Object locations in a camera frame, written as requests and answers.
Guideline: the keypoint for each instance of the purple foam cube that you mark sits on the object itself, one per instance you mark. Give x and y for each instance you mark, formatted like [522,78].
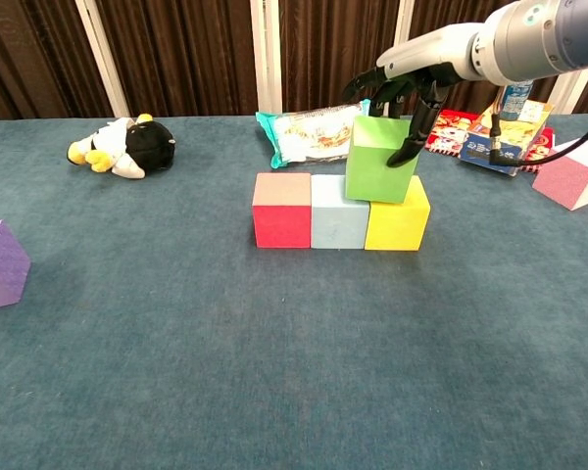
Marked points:
[0,269]

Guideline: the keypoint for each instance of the green foam cube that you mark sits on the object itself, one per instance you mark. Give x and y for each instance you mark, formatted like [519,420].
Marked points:
[372,171]

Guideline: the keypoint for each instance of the red cartoon snack packet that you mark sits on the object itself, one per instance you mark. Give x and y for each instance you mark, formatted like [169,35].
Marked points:
[446,132]

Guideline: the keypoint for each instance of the red foam cube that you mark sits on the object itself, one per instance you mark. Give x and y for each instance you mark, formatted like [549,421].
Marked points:
[281,225]

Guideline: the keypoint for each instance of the teal felt table mat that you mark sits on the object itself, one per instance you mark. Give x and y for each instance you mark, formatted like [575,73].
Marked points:
[294,352]

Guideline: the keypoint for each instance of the yellow foam cube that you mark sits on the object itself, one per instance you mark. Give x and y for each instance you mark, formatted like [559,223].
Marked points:
[394,227]

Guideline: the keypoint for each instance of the black white plush penguin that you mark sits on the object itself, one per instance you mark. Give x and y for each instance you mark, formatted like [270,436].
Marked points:
[142,147]

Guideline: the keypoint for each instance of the yellow blue snack box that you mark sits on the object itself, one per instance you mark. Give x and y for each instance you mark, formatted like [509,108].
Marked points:
[519,132]

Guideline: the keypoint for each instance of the white screen frame post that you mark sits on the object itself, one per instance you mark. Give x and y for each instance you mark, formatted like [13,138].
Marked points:
[403,19]
[568,85]
[265,54]
[100,54]

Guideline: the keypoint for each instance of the blue spray bottle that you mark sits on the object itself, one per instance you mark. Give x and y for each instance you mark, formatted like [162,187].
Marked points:
[517,100]

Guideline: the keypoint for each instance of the light blue foam cube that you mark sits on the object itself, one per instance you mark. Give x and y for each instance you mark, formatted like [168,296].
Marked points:
[338,225]

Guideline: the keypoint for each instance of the teal white snack bag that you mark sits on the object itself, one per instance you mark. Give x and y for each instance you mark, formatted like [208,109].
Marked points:
[308,134]

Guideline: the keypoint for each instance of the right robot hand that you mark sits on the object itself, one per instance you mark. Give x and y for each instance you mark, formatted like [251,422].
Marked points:
[421,54]

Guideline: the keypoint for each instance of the pink foam cube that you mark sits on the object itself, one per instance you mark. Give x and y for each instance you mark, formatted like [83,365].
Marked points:
[568,181]

